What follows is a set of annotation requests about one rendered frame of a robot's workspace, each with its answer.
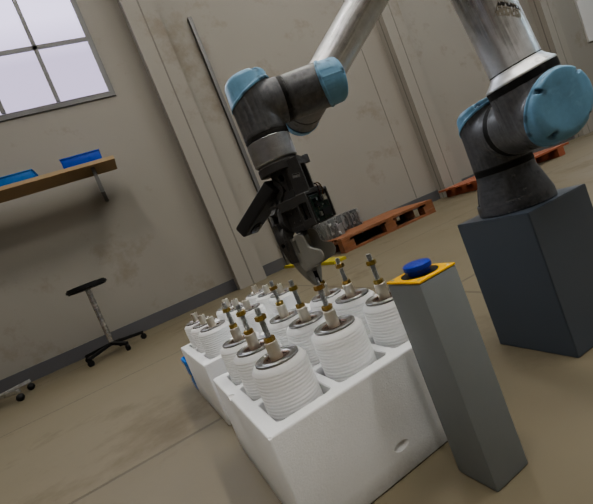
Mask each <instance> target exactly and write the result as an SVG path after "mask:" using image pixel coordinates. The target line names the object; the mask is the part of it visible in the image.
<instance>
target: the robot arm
mask: <svg viewBox="0 0 593 504"><path fill-rule="evenodd" d="M388 1H389V0H345V2H344V3H343V5H342V7H341V9H340V10H339V12H338V14H337V15H336V17H335V19H334V21H333V22H332V24H331V26H330V28H329V29H328V31H327V33H326V35H325V36H324V38H323V40H322V41H321V43H320V45H319V47H318V48H317V50H316V52H315V54H314V55H313V57H312V59H311V60H310V62H309V64H308V65H305V66H302V67H300V68H297V69H294V70H292V71H289V72H286V73H284V74H281V75H278V76H275V77H271V78H269V77H268V75H266V73H265V71H264V70H263V69H262V68H259V67H254V68H251V69H250V68H247V69H244V70H241V71H239V72H237V73H236V74H234V75H233V76H232V77H230V79H229V80H228V81H227V83H226V85H225V93H226V96H227V99H228V102H229V105H230V107H231V112H232V114H233V115H234V117H235V120H236V122H237V125H238V127H239V129H240V132H241V134H242V137H243V139H244V142H245V144H246V146H247V150H248V153H249V155H250V158H251V160H252V162H253V165H254V167H255V170H257V171H259V172H258V173H259V176H260V178H261V180H267V179H270V178H271V179H272V180H271V181H266V182H264V183H263V185H262V186H261V188H260V190H259V191H258V193H257V195H256V196H255V198H254V199H253V201H252V203H251V204H250V206H249V208H248V209H247V211H246V212H245V214H244V216H243V217H242V219H241V221H240V222H239V224H238V226H237V227H236V230H237V231H238V232H239V233H240V234H241V235H242V236H243V237H246V236H249V235H251V234H254V233H257V232H259V230H260V229H261V227H262V226H263V224H264V223H265V221H266V220H267V218H268V217H269V215H270V217H271V220H272V224H273V226H272V228H273V230H274V232H275V236H276V239H277V242H278V245H279V247H280V249H281V250H282V252H283V253H284V255H285V256H286V257H287V259H288V260H289V262H290V263H291V264H293V265H294V266H295V268H296V269H297V270H298V271H299V272H300V273H301V274H302V275H303V276H304V277H305V278H306V279H307V280H308V281H310V282H311V283H312V284H313V285H317V284H318V282H317V279H316V277H318V278H319V281H320V282H321V281H322V267H321V263H322V262H324V261H325V260H327V259H328V258H330V257H331V256H333V255H334V254H335V252H336V247H335V245H334V243H332V242H328V241H323V240H322V239H321V238H320V236H319V233H318V232H317V230H315V229H313V227H314V225H317V224H319V223H322V222H324V221H327V220H328V219H330V218H332V217H334V215H336V211H335V209H334V206H333V204H332V201H331V199H330V196H329V193H328V191H327V188H326V186H323V187H322V186H321V184H320V183H319V182H315V183H313V181H312V178H311V176H310V173H309V171H308V168H307V166H306V163H308V162H310V159H309V157H308V154H304V155H302V156H300V155H296V154H297V152H296V149H295V147H294V144H293V141H292V139H291V136H290V134H289V132H290V133H291V134H293V135H296V136H305V135H308V134H310V133H311V132H312V131H314V130H315V129H316V128H317V126H318V124H319V121H320V119H321V117H322V115H323V114H324V112H325V110H326V108H329V107H334V106H335V105H336V104H339V103H341V102H343V101H345V100H346V98H347V96H348V81H347V77H346V73H347V72H348V70H349V68H350V67H351V65H352V63H353V61H354V60H355V58H356V56H357V55H358V53H359V51H360V49H361V48H362V46H363V44H364V43H365V41H366V39H367V37H368V36H369V34H370V32H371V31H372V29H373V27H374V25H375V24H376V22H377V20H378V19H379V17H380V15H381V13H382V12H383V10H384V8H385V6H386V5H387V3H388ZM450 1H451V3H452V5H453V7H454V9H455V11H456V13H457V15H458V17H459V19H460V21H461V23H462V25H463V27H464V29H465V31H466V33H467V35H468V37H469V39H470V41H471V43H472V45H473V47H474V49H475V51H476V53H477V55H478V57H479V59H480V61H481V63H482V66H483V68H484V70H485V72H486V74H487V76H488V78H489V80H490V85H489V88H488V91H487V93H486V96H487V97H486V98H484V99H482V100H480V101H478V102H477V103H476V104H473V105H472V106H470V107H469V108H467V109H466V110H465V111H463V112H462V113H461V114H460V115H459V117H458V119H457V127H458V130H459V137H460V138H461V139H462V142H463V145H464V147H465V150H466V153H467V156H468V159H469V161H470V164H471V167H472V170H473V173H474V175H475V178H476V181H477V196H478V206H477V209H478V213H479V215H480V218H483V219H485V218H493V217H498V216H503V215H507V214H510V213H514V212H517V211H521V210H524V209H527V208H530V207H532V206H535V205H538V204H540V203H543V202H545V201H547V200H549V199H551V198H553V197H555V196H556V195H557V194H558V193H557V190H556V187H555V184H554V183H553V182H552V181H551V180H550V178H549V177H548V176H547V175H546V173H545V172H544V171H543V170H542V168H541V167H540V166H539V165H538V164H537V162H536V160H535V157H534V154H533V151H532V150H536V149H539V148H542V147H549V146H553V145H555V144H557V143H559V142H561V141H563V140H566V139H568V138H570V137H572V136H574V135H575V134H576V133H578V132H579V131H580V130H581V129H582V128H583V127H584V125H585V124H586V122H587V121H588V119H589V114H590V112H591V111H592V109H593V87H592V84H591V81H590V79H589V78H588V76H587V75H586V74H585V73H584V72H583V71H582V70H581V69H578V70H577V69H576V67H575V66H572V65H561V63H560V61H559V59H558V56H557V55H556V54H555V53H549V52H544V51H543V50H541V47H540V45H539V43H538V41H537V39H536V37H535V35H534V33H533V31H532V29H531V27H530V24H529V22H528V20H527V18H526V16H525V14H524V12H523V10H522V8H521V6H520V4H519V1H518V0H450ZM316 183H318V184H319V185H317V184H316ZM314 184H316V186H314ZM329 203H330V204H329ZM270 213H271V214H270ZM294 233H296V234H298V233H300V234H298V235H296V236H295V237H293V235H294Z"/></svg>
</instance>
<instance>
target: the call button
mask: <svg viewBox="0 0 593 504"><path fill-rule="evenodd" d="M431 264H432V263H431V260H430V259H429V258H422V259H418V260H415V261H412V262H409V263H407V264H406V265H404V267H403V268H402V269H403V271H404V273H405V274H408V276H409V277H413V276H418V275H421V274H424V273H426V272H428V271H429V270H430V265H431Z"/></svg>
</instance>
